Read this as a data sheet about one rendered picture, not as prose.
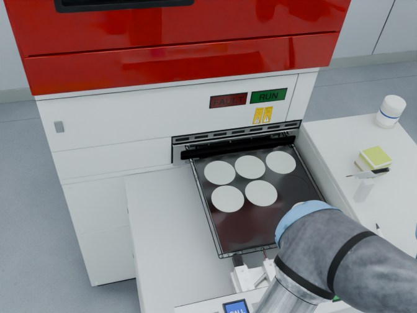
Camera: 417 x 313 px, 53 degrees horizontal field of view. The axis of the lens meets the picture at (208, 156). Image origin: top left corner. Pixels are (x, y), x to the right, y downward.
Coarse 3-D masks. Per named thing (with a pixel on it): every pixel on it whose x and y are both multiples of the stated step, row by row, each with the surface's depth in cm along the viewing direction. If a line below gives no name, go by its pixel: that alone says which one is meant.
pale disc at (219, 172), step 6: (216, 162) 135; (222, 162) 135; (210, 168) 133; (216, 168) 133; (222, 168) 134; (228, 168) 134; (210, 174) 132; (216, 174) 132; (222, 174) 132; (228, 174) 132; (234, 174) 132; (210, 180) 130; (216, 180) 130; (222, 180) 130; (228, 180) 130
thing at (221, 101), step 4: (224, 96) 124; (228, 96) 124; (232, 96) 125; (236, 96) 125; (240, 96) 126; (244, 96) 126; (212, 100) 124; (216, 100) 124; (220, 100) 125; (224, 100) 125; (228, 100) 125; (232, 100) 126; (236, 100) 126; (240, 100) 127; (244, 100) 127; (212, 104) 125; (216, 104) 125; (220, 104) 126; (224, 104) 126; (228, 104) 127; (232, 104) 127; (236, 104) 128
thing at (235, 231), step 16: (208, 160) 136; (224, 160) 136; (240, 176) 132; (272, 176) 133; (288, 176) 134; (304, 176) 134; (208, 192) 127; (288, 192) 129; (304, 192) 130; (240, 208) 124; (256, 208) 124; (272, 208) 125; (288, 208) 125; (224, 224) 120; (240, 224) 120; (256, 224) 120; (272, 224) 121; (224, 240) 116; (240, 240) 116; (256, 240) 117; (272, 240) 117
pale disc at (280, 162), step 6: (270, 156) 139; (276, 156) 139; (282, 156) 139; (288, 156) 139; (270, 162) 137; (276, 162) 137; (282, 162) 138; (288, 162) 138; (294, 162) 138; (270, 168) 135; (276, 168) 135; (282, 168) 136; (288, 168) 136; (294, 168) 136
